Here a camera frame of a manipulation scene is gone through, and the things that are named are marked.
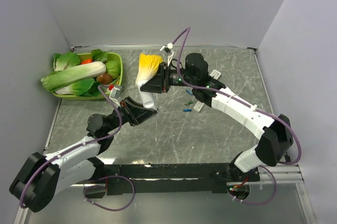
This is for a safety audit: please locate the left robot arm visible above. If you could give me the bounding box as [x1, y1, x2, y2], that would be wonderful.
[9, 97, 157, 212]

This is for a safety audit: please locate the brown mushroom toy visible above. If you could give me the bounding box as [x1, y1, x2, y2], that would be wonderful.
[96, 73, 113, 85]

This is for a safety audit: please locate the green plastic basket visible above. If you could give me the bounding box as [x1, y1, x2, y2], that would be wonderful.
[52, 51, 123, 101]

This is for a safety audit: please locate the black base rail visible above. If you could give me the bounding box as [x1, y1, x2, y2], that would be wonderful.
[80, 163, 260, 196]

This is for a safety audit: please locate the yellow cabbage toy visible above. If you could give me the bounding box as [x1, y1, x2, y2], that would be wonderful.
[135, 53, 163, 84]

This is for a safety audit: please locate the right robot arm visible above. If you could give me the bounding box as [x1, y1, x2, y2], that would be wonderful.
[135, 53, 293, 181]

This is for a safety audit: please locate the white remote with screen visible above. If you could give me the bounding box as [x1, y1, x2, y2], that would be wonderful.
[210, 70, 221, 80]

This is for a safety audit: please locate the long napa cabbage toy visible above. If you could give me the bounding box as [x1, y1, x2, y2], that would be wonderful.
[41, 62, 106, 92]

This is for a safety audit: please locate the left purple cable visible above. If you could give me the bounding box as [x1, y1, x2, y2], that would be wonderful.
[18, 84, 123, 209]

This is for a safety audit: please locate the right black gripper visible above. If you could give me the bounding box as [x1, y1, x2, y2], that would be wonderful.
[141, 62, 196, 94]

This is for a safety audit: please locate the aluminium frame rail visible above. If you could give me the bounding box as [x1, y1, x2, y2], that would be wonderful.
[56, 160, 303, 188]

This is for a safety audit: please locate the red tomato toy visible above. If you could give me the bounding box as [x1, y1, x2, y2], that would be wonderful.
[81, 59, 93, 65]

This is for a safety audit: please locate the grey white remote control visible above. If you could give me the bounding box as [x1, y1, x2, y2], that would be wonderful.
[137, 80, 157, 110]

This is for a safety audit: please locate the small white remote control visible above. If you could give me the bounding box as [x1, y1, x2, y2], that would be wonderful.
[193, 102, 204, 112]

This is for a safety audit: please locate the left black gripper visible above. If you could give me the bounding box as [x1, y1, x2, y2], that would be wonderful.
[104, 96, 158, 133]

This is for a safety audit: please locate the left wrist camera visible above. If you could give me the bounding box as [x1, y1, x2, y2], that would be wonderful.
[108, 84, 122, 105]

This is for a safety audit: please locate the round green lettuce toy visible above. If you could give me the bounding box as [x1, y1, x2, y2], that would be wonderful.
[105, 61, 121, 79]

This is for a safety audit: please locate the green leaf toy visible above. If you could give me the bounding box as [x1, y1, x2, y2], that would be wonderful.
[53, 51, 81, 71]

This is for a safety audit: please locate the bok choy toy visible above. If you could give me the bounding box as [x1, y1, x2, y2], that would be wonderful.
[55, 79, 100, 97]

